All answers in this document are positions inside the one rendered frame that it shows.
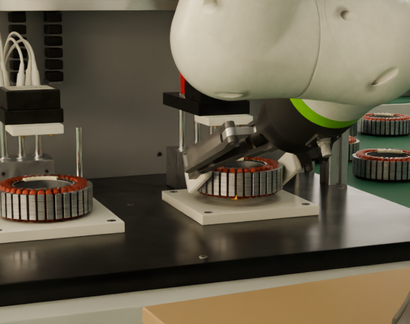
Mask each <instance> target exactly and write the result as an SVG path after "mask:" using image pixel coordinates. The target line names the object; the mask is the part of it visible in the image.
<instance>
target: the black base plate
mask: <svg viewBox="0 0 410 324"><path fill-rule="evenodd" d="M87 180H88V181H90V182H92V184H93V197H94V198H95V199H96V200H97V201H98V202H100V203H101V204H102V205H104V206H105V207H106V208H107V209H108V210H110V211H111V212H112V213H114V214H115V215H116V216H117V217H118V218H119V219H121V220H122V221H124V223H125V231H124V232H123V233H109V234H101V235H88V236H80V237H66V238H52V239H44V240H31V241H22V242H9V243H1V244H0V307H4V306H11V305H22V304H28V303H39V302H50V301H56V300H67V299H73V298H84V297H90V296H102V295H107V294H118V293H130V292H136V291H146V290H153V289H164V288H170V287H181V286H187V285H198V284H209V283H215V282H226V281H233V280H244V279H250V278H261V277H267V276H278V275H288V274H295V273H306V272H312V271H323V270H329V269H340V268H347V267H358V266H368V265H375V264H386V263H392V262H403V261H409V260H410V208H407V207H405V206H402V205H400V204H397V203H394V202H391V201H388V200H386V199H383V198H381V197H378V196H376V195H372V194H370V193H367V192H364V191H362V190H359V189H356V188H354V187H351V186H348V185H346V184H339V183H336V184H333V185H328V184H325V183H322V182H320V175H319V174H316V173H313V172H301V173H296V174H295V175H294V176H293V177H292V178H291V179H290V180H289V181H288V182H287V183H286V184H285V185H283V189H282V190H284V191H286V192H289V193H291V194H294V195H296V196H298V197H300V198H303V199H305V200H307V201H310V202H311V203H314V204H316V205H319V214H318V215H310V216H302V217H289V218H281V219H267V220H253V221H245V222H231V223H223V224H209V225H201V224H200V223H199V222H197V221H195V220H194V219H192V218H190V217H189V216H187V215H186V214H184V213H183V212H181V211H180V210H178V209H176V208H175V207H173V206H171V205H170V204H168V203H167V202H165V201H164V200H162V191H166V190H175V189H174V188H172V187H171V186H169V185H167V175H166V174H153V175H134V176H124V177H106V178H96V179H87Z"/></svg>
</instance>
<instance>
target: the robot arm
mask: <svg viewBox="0 0 410 324"><path fill-rule="evenodd" d="M170 43H171V51H172V56H173V59H174V61H175V64H176V66H177V68H178V70H179V71H180V73H181V74H182V76H183V77H184V79H186V81H188V83H190V85H191V86H193V87H194V88H195V89H197V90H198V91H200V92H201V93H203V94H205V95H207V96H210V97H213V98H216V99H219V100H228V101H237V100H256V99H265V100H264V102H263V103H262V105H261V108H260V110H259V114H258V117H257V119H255V120H253V121H251V122H250V123H248V125H247V126H245V127H236V126H235V123H234V121H226V122H225V123H223V125H222V126H221V127H220V128H219V129H218V130H216V131H215V132H213V133H212V134H210V135H208V136H207V137H205V138H203V139H202V140H200V141H199V142H197V143H195V144H194V145H192V146H191V147H189V148H187V149H186V150H184V151H183V152H182V158H183V164H184V169H185V180H186V183H187V190H188V194H189V195H192V194H194V193H195V192H196V191H197V190H198V189H199V188H200V187H201V186H202V185H203V184H204V183H205V182H206V181H207V179H208V178H209V177H210V176H211V175H212V170H215V169H217V168H219V167H222V166H224V165H227V164H229V163H231V162H233V161H236V160H238V159H241V158H243V157H245V156H246V157H249V158H254V157H256V156H259V155H261V154H264V153H265V152H274V151H276V150H278V149H279V150H282V151H284V152H286V153H285V154H284V155H283V156H282V157H281V158H280V159H279V160H278V163H281V164H282V165H283V185H285V184H286V183H287V182H288V181H289V180H290V179H291V178H292V177H293V176H294V175H295V174H296V173H298V172H299V171H300V170H301V169H302V168H303V169H304V172H311V171H313V164H312V161H318V163H319V164H324V163H326V162H328V159H329V157H330V156H332V153H331V150H332V147H333V144H334V143H335V142H336V141H337V140H338V139H339V138H340V137H341V136H342V134H343V133H344V132H346V131H347V130H348V129H349V128H350V127H351V126H352V125H353V124H354V123H356V122H357V121H358V120H360V119H361V117H363V116H364V115H365V114H366V113H367V112H369V111H370V110H372V109H373V108H375V107H377V106H379V105H382V104H386V103H388V102H390V101H393V100H394V99H396V98H398V97H400V96H402V95H403V94H404V93H405V92H407V91H408V90H409V89H410V0H179V2H178V6H177V8H176V11H175V15H174V18H173V20H172V24H171V33H170ZM252 144H253V145H254V146H255V147H256V148H253V145H252ZM391 324H410V291H409V293H408V295H407V297H406V299H405V300H404V302H403V304H402V306H401V307H400V308H399V310H398V311H397V312H396V314H395V315H394V317H393V319H392V322H391Z"/></svg>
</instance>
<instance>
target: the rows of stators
mask: <svg viewBox="0 0 410 324"><path fill-rule="evenodd" d="M357 131H359V132H361V133H363V134H367V135H371V136H372V135H374V136H376V135H377V136H380V135H381V136H384V135H386V136H405V135H408V134H409V133H410V116H408V115H405V114H396V113H393V114H392V113H389V114H388V113H385V114H384V113H382V114H381V113H367V114H365V115H364V116H363V117H361V119H360V120H358V121H357V122H356V123H354V124H353V125H352V126H351V127H350V128H349V136H353V137H355V136H356V135H357Z"/></svg>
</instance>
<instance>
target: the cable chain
mask: <svg viewBox="0 0 410 324"><path fill-rule="evenodd" d="M8 12H12V13H8V22H11V23H25V22H26V14H25V13H26V11H8ZM58 12H61V11H44V22H49V23H55V22H62V14H61V13H58ZM8 32H9V33H12V32H17V33H19V34H20V35H25V34H26V25H23V24H10V25H9V26H8ZM44 33H47V34H61V33H62V25H60V24H45V25H44ZM13 38H14V39H15V40H16V41H18V40H19V39H20V38H19V37H13ZM13 44H14V42H13V41H12V40H10V42H9V45H10V46H12V45H13ZM44 44H45V45H47V46H62V37H60V36H45V37H44ZM18 45H19V46H25V45H24V44H23V42H20V43H19V44H18ZM20 49H21V52H22V54H23V58H24V59H26V58H27V49H24V48H20ZM44 52H45V57H49V58H62V57H63V50H62V48H45V49H44ZM10 57H11V58H13V59H19V58H20V56H19V52H18V50H17V48H14V49H13V50H12V52H11V54H10ZM20 63H21V60H11V61H10V69H12V70H14V71H19V67H20ZM27 67H28V62H27V61H25V60H24V70H27ZM45 68H47V69H63V61H62V60H59V59H46V60H45ZM17 74H18V72H10V84H12V85H13V86H16V83H17ZM45 75H46V79H45V80H43V82H45V83H47V84H62V82H61V81H63V80H64V73H63V72H61V71H46V72H45Z"/></svg>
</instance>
